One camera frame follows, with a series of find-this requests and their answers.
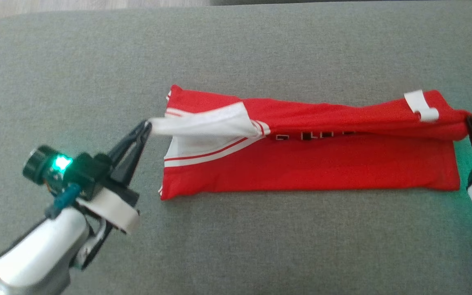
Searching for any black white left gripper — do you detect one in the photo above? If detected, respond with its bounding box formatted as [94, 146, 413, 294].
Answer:
[68, 119, 153, 235]

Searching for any red garment with white stripes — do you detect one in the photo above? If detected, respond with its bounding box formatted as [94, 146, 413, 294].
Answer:
[159, 84, 472, 201]

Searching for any grey fabric sofa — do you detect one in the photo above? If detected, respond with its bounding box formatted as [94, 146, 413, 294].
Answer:
[0, 0, 472, 295]

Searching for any left arm blue-plug black cable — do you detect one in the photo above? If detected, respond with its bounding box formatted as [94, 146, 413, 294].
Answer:
[44, 184, 82, 220]

